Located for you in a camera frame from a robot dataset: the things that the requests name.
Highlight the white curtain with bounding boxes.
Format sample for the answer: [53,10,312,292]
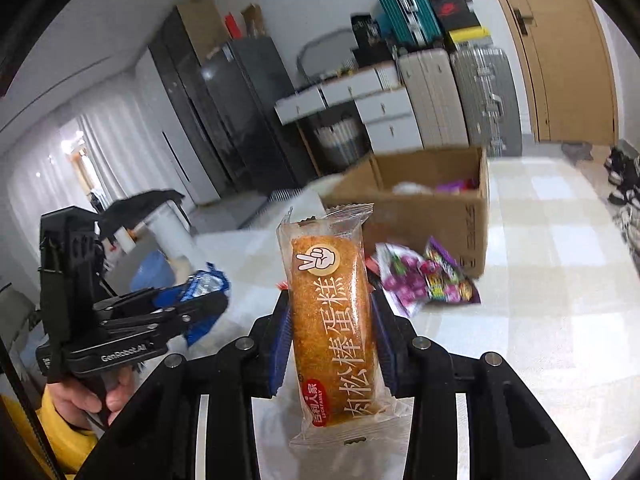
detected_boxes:
[0,94,132,282]

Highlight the yellow black shoe box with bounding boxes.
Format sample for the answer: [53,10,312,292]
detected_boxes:
[444,27,494,52]

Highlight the white desk with drawers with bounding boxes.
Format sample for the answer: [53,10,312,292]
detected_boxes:
[274,59,427,154]

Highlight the small cardboard box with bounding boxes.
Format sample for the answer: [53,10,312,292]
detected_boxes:
[239,3,267,39]

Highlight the brown cake packet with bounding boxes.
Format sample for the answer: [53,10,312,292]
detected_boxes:
[276,203,414,449]

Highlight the blue cookie packet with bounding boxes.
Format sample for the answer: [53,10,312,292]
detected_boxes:
[152,269,232,346]

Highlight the white thermos jug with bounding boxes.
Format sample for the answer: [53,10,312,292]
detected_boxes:
[144,199,202,262]

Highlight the beige suitcase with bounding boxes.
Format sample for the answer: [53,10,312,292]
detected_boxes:
[397,48,469,151]

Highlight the grey door mat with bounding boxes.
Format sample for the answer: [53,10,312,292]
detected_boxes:
[560,140,594,162]

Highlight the white marble side table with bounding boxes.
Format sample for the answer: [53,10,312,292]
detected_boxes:
[100,229,282,361]

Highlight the black door handle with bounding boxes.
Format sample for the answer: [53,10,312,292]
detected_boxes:
[512,7,536,37]

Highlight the person's left forearm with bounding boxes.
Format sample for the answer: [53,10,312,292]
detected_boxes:
[0,392,101,480]

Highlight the black storage box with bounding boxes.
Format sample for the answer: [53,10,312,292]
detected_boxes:
[352,42,397,69]

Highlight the grey refrigerator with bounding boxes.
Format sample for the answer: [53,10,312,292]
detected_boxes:
[199,34,312,192]

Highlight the silver suitcase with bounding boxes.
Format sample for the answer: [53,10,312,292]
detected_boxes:
[449,44,524,158]

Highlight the large flat cardboard box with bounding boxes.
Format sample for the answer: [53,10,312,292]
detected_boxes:
[177,0,232,54]

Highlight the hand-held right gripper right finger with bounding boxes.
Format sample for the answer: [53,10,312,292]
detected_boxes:
[370,292,591,480]

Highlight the black paper bag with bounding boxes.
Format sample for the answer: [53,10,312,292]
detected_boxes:
[350,12,387,49]

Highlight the person's left hand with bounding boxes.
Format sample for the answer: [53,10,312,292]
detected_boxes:
[50,367,138,429]

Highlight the clear packet purple candies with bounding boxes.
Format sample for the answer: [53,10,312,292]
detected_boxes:
[375,242,432,318]

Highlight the brown cardboard box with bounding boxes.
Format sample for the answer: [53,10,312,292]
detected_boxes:
[320,146,490,279]

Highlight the dark cloth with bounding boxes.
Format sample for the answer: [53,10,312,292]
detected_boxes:
[97,188,187,227]

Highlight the dark red shoe box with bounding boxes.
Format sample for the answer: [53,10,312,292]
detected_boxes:
[434,1,482,29]

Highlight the teal suitcase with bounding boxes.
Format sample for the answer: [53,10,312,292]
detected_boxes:
[365,0,444,54]

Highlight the stacked blue bowls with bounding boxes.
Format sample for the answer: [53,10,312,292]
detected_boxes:
[128,249,174,297]

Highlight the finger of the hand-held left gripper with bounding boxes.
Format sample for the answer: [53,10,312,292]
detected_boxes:
[102,294,230,343]
[95,285,191,318]

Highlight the dark glass cabinet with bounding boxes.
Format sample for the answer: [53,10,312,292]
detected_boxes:
[148,7,237,197]

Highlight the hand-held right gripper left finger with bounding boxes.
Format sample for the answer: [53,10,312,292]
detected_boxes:
[75,295,293,480]

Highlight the woven laundry basket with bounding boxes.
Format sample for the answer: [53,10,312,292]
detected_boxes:
[309,114,374,172]

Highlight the arched mirror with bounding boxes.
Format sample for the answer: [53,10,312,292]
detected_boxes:
[295,29,357,79]

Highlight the wooden door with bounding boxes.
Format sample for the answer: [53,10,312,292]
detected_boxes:
[479,0,619,147]

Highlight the pile of dark shoes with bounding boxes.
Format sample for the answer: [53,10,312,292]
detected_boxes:
[602,144,640,262]

